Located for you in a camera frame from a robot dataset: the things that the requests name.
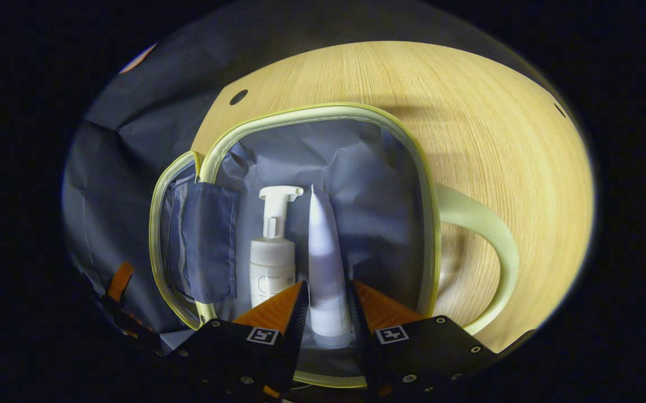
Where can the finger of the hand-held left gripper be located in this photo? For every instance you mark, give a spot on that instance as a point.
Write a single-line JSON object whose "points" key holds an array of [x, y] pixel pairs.
{"points": [[120, 280]]}

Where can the white squeeze tube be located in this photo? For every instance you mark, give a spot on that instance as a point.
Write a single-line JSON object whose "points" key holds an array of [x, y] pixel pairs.
{"points": [[326, 268]]}

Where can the white pump bottle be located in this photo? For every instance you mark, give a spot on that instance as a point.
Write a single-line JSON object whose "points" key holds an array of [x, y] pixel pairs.
{"points": [[271, 263]]}

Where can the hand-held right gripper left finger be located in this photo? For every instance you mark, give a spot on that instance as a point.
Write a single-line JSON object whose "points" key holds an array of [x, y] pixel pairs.
{"points": [[298, 330]]}

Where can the pale yellow suitcase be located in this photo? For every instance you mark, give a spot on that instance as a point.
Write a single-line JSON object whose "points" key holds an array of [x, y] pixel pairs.
{"points": [[379, 184]]}

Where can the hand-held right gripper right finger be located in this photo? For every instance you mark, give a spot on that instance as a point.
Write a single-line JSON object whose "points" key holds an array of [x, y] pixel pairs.
{"points": [[357, 330]]}

